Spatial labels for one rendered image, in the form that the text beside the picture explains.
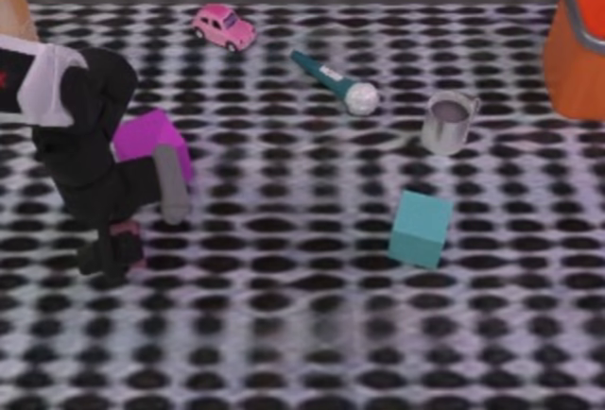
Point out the blurry dark red object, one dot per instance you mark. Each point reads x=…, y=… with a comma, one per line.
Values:
x=126, y=227

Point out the grey metal mug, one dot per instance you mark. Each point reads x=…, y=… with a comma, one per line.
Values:
x=446, y=124

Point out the pink toy car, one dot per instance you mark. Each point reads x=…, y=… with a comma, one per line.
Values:
x=224, y=26

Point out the magenta cube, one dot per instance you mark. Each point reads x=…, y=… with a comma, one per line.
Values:
x=151, y=133

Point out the orange bin with grey rim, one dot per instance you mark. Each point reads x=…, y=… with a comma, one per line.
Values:
x=574, y=46

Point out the beige paper cup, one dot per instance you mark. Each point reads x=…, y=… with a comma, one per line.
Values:
x=14, y=4

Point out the teal microphone with silver head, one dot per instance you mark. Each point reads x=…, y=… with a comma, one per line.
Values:
x=333, y=80

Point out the teal cube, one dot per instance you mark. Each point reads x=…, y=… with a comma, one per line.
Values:
x=418, y=230

